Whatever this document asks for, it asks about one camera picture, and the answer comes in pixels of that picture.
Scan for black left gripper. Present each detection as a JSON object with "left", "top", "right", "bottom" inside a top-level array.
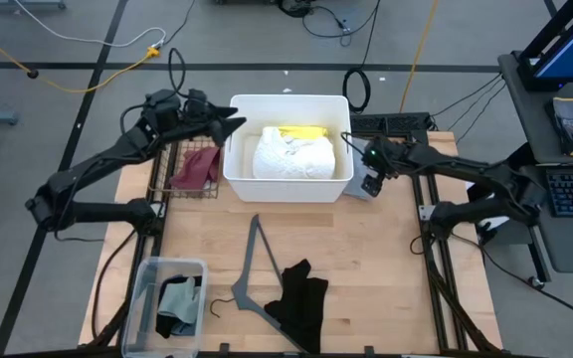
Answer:
[{"left": 179, "top": 96, "right": 248, "bottom": 147}]

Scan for maroon cloth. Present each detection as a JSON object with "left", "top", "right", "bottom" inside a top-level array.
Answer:
[{"left": 169, "top": 145, "right": 222, "bottom": 191}]

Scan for black pants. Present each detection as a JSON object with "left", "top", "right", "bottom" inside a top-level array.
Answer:
[{"left": 264, "top": 258, "right": 329, "bottom": 355}]

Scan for grey-blue cloth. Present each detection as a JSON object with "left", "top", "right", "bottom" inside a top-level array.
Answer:
[{"left": 156, "top": 276, "right": 202, "bottom": 325}]

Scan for black vented power box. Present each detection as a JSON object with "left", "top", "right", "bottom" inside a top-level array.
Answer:
[{"left": 349, "top": 112, "right": 432, "bottom": 134}]

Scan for white cloth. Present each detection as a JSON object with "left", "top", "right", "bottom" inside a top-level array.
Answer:
[{"left": 251, "top": 125, "right": 337, "bottom": 181}]

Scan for yellow cloth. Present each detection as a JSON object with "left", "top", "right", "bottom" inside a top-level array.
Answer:
[{"left": 277, "top": 124, "right": 330, "bottom": 141}]

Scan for white perforated plastic basket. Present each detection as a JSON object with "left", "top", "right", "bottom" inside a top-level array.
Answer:
[{"left": 222, "top": 93, "right": 355, "bottom": 204}]

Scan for dark grey side desk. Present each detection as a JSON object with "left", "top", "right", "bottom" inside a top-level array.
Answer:
[{"left": 497, "top": 49, "right": 573, "bottom": 274}]

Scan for grey black work glove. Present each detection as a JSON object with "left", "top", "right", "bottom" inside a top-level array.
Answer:
[{"left": 544, "top": 96, "right": 573, "bottom": 158}]

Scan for clear plastic bin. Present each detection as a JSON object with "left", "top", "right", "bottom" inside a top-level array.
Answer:
[{"left": 120, "top": 256, "right": 209, "bottom": 358}]

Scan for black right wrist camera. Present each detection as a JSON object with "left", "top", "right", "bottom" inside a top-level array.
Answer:
[{"left": 360, "top": 172, "right": 383, "bottom": 199}]

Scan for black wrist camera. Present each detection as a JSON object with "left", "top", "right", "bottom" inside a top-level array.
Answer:
[
  {"left": 360, "top": 172, "right": 383, "bottom": 199},
  {"left": 186, "top": 88, "right": 210, "bottom": 107}
]

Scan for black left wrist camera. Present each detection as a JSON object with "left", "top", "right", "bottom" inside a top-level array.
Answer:
[{"left": 186, "top": 88, "right": 210, "bottom": 107}]

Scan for black coiled floor cable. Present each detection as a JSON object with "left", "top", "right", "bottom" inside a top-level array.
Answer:
[{"left": 341, "top": 0, "right": 382, "bottom": 114}]

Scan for metal wire basket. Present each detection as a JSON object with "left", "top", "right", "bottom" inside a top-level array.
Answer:
[{"left": 147, "top": 136, "right": 224, "bottom": 200}]

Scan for orange yellow extension cable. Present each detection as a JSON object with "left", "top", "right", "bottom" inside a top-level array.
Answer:
[{"left": 0, "top": 19, "right": 161, "bottom": 94}]

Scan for yellow hanging cable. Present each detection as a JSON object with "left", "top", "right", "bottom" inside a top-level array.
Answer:
[{"left": 398, "top": 0, "right": 440, "bottom": 114}]

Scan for black cable tangle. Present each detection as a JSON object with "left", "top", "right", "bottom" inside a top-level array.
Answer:
[{"left": 276, "top": 0, "right": 382, "bottom": 49}]

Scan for black aluminium rig frame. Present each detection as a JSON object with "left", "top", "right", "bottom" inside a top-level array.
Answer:
[{"left": 80, "top": 129, "right": 506, "bottom": 358}]

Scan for white floor cable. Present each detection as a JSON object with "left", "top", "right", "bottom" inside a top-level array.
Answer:
[{"left": 15, "top": 0, "right": 167, "bottom": 49}]

